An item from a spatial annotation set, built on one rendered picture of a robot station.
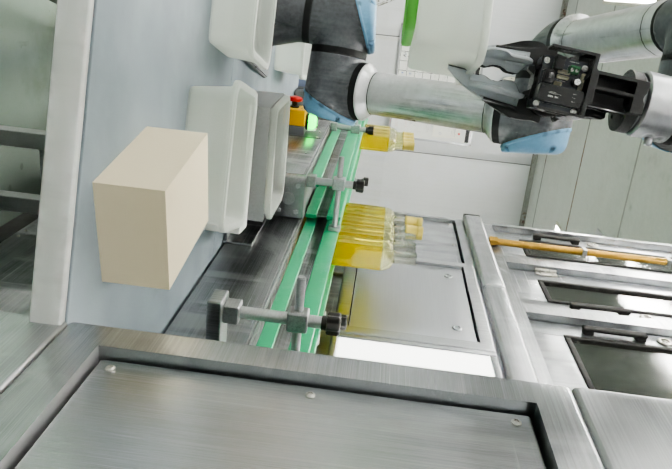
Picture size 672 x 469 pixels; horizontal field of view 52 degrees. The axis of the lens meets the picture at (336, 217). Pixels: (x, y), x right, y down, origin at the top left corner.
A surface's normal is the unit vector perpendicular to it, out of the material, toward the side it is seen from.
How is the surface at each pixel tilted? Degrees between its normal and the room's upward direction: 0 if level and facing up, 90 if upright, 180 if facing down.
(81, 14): 90
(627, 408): 90
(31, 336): 90
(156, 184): 90
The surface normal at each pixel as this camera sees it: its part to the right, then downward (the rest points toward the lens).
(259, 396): 0.09, -0.94
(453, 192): -0.09, 0.32
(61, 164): -0.06, 0.06
